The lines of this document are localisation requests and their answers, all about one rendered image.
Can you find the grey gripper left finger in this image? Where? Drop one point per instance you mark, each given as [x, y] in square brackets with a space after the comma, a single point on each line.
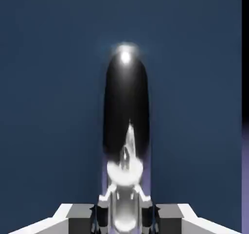
[77, 220]

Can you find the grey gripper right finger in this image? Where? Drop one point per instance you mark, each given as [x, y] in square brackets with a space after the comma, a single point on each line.
[171, 220]

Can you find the blue painted cabinet door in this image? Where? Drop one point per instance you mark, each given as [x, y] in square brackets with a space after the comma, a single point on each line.
[48, 93]

